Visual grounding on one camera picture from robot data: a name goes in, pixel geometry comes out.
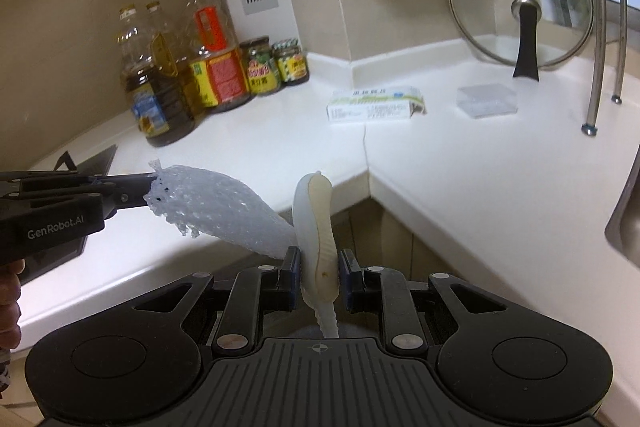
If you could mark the clear plastic box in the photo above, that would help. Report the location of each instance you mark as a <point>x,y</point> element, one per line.
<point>487,102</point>

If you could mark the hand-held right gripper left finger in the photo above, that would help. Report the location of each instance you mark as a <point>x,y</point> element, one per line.
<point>293,279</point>

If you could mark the white bubble wrap piece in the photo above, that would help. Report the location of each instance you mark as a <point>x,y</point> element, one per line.
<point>220,202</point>

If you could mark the large oil bottle red label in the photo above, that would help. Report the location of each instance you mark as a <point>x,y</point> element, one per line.
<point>225,77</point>

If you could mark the person's left hand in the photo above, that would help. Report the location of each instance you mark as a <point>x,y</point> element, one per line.
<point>10,307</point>

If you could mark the glass pot lid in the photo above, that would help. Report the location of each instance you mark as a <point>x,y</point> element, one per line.
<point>480,7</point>

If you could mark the dark oil bottle blue label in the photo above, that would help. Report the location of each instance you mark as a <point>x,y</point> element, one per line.
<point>165,107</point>

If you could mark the large glass sauce jar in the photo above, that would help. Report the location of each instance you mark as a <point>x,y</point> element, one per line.
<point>261,72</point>

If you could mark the metal dish rack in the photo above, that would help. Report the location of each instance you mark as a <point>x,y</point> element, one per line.
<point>590,129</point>

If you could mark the white green medicine box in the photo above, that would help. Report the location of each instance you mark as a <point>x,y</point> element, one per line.
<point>370,107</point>

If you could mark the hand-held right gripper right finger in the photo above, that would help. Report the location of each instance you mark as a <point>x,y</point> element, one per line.
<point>345,281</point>

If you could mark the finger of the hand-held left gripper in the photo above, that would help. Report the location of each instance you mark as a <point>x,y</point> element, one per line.
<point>75,182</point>
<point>125,198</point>

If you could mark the small glass sauce jar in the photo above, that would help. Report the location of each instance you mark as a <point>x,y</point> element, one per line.
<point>291,66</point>

